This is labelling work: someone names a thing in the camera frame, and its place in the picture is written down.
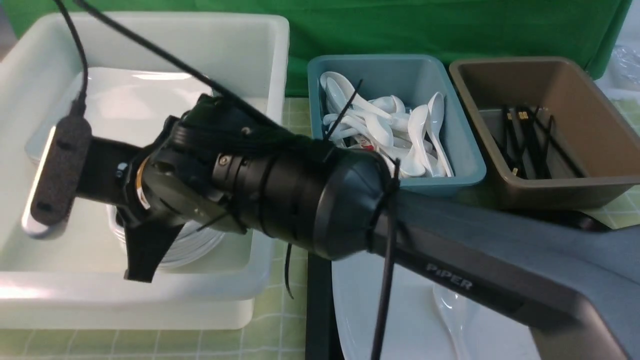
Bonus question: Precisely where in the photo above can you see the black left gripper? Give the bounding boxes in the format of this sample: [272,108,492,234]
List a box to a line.
[75,95,281,283]

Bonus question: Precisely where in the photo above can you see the large white rice plate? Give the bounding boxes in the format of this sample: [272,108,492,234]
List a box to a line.
[331,252,540,360]

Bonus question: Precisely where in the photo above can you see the white soup spoon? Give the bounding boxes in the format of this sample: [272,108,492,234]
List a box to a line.
[432,284,473,360]

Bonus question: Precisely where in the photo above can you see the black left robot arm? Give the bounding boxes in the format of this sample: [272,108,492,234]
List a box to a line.
[75,94,639,360]

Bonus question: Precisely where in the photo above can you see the stack of white small bowls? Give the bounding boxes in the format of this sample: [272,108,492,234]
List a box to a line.
[106,205,226,270]

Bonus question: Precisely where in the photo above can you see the stack of white square plates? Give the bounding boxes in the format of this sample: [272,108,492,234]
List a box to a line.
[19,67,214,164]

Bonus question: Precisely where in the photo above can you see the large white plastic tub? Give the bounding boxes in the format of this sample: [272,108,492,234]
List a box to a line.
[1,12,290,330]

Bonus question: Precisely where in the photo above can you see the black serving tray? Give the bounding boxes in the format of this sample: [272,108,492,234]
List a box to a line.
[305,210,613,360]

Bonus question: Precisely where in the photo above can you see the pile of white soup spoons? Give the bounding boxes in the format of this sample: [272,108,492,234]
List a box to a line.
[319,71,454,178]

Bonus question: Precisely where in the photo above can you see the teal plastic bin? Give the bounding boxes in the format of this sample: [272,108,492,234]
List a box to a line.
[307,54,487,198]

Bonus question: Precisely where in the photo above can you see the green backdrop cloth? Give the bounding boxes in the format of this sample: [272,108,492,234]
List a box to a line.
[0,0,633,98]

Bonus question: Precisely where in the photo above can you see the black chopsticks bundle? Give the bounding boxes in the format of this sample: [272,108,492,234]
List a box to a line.
[492,105,586,180]

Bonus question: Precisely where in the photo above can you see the brown plastic bin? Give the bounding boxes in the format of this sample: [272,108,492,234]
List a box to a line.
[449,56,639,210]

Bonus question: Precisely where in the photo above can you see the black camera cable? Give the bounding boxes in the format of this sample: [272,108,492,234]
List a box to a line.
[52,0,281,128]

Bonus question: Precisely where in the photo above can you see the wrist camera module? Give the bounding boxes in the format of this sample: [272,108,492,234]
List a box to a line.
[21,115,93,239]

